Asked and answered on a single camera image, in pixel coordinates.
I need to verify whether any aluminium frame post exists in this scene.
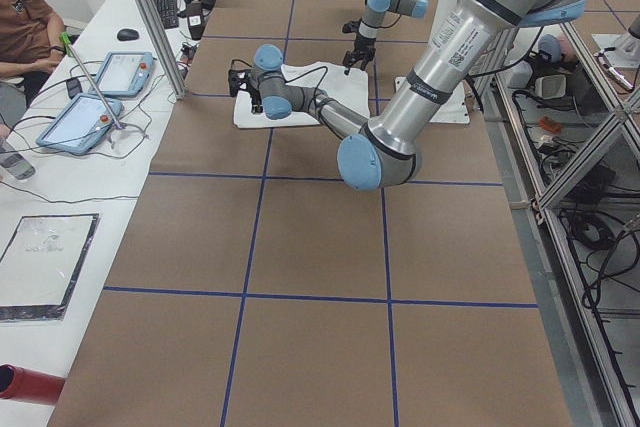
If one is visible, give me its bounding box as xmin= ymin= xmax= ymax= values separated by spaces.
xmin=135 ymin=0 xmax=187 ymax=100

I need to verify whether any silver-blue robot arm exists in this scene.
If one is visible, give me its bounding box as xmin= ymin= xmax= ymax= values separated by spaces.
xmin=342 ymin=0 xmax=428 ymax=74
xmin=229 ymin=0 xmax=586 ymax=190

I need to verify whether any metal rod tool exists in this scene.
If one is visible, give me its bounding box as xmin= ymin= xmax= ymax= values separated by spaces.
xmin=59 ymin=31 xmax=148 ymax=139

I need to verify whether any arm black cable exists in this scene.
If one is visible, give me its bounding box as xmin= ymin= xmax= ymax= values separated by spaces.
xmin=363 ymin=0 xmax=411 ymax=31
xmin=228 ymin=59 xmax=329 ymax=103

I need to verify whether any black computer mouse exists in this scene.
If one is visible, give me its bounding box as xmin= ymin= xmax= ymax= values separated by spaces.
xmin=116 ymin=28 xmax=140 ymax=42

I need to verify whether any seated person brown shirt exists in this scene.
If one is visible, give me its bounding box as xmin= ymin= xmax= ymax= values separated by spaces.
xmin=1 ymin=0 xmax=65 ymax=103

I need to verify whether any aluminium side rack frame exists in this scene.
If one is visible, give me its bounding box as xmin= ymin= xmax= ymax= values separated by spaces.
xmin=472 ymin=0 xmax=639 ymax=426

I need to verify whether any red cylinder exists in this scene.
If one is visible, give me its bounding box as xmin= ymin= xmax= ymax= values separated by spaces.
xmin=1 ymin=364 xmax=66 ymax=405

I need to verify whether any black keyboard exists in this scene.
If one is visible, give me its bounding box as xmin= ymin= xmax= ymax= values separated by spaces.
xmin=153 ymin=0 xmax=179 ymax=29

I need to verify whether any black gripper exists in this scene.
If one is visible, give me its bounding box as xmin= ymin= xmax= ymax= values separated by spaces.
xmin=342 ymin=34 xmax=376 ymax=75
xmin=247 ymin=84 xmax=264 ymax=114

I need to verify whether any blue teach pendant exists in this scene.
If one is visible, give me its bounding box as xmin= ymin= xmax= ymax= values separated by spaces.
xmin=36 ymin=93 xmax=123 ymax=155
xmin=94 ymin=51 xmax=154 ymax=98

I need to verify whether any upper blue teach pendant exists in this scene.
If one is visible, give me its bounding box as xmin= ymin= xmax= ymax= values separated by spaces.
xmin=94 ymin=51 xmax=154 ymax=98

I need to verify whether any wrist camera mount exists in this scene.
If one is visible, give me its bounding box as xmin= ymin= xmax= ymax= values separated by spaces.
xmin=342 ymin=20 xmax=360 ymax=34
xmin=227 ymin=68 xmax=252 ymax=98

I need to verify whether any framed white sheet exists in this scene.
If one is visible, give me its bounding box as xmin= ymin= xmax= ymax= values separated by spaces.
xmin=1 ymin=213 xmax=99 ymax=323

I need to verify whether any white long-sleeve printed shirt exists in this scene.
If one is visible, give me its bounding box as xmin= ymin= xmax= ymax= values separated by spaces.
xmin=233 ymin=62 xmax=370 ymax=129

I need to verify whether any lower blue teach pendant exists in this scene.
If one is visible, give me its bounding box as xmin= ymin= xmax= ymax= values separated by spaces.
xmin=36 ymin=93 xmax=123 ymax=155

